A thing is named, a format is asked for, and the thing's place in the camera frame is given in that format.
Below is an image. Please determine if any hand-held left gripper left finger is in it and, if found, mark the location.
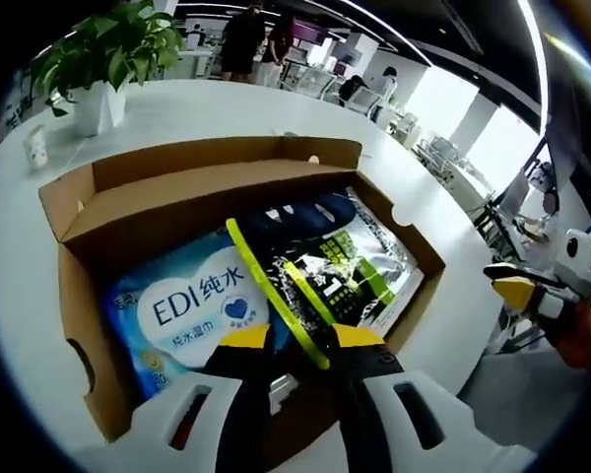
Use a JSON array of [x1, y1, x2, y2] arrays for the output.
[[81, 322, 275, 473]]

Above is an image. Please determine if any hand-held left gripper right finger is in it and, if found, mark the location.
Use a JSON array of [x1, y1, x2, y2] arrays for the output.
[[330, 322, 523, 473]]

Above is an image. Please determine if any blue white wet wipes pack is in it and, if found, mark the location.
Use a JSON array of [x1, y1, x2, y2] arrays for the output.
[[100, 231, 277, 400]]

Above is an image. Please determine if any black and green snack packet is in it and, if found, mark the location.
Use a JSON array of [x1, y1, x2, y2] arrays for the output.
[[225, 189, 361, 371]]

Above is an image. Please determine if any black green foil packet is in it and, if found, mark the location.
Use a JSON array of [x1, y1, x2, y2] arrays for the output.
[[268, 186, 425, 329]]

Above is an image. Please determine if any brown cardboard shoe box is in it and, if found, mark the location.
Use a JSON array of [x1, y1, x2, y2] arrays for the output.
[[37, 135, 447, 444]]

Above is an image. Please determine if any person's right hand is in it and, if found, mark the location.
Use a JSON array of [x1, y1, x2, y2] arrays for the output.
[[546, 301, 591, 370]]

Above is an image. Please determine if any person's grey shirt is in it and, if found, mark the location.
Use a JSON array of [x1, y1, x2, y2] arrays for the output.
[[467, 339, 591, 459]]

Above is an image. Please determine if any row of white office chairs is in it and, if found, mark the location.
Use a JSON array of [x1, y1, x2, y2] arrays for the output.
[[411, 112, 474, 173]]

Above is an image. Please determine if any ceiling light strip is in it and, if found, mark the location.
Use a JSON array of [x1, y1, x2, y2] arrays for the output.
[[516, 0, 548, 137]]

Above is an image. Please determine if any white office chair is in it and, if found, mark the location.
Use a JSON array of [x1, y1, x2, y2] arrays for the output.
[[302, 66, 339, 100]]

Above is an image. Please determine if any white paper cup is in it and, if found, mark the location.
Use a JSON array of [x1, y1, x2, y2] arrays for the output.
[[23, 123, 48, 171]]

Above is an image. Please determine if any green potted plant white pot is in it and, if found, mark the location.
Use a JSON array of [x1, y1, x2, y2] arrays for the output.
[[29, 0, 184, 138]]

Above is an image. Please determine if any purple wall screen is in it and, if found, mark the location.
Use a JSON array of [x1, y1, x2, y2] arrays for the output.
[[293, 17, 329, 43]]

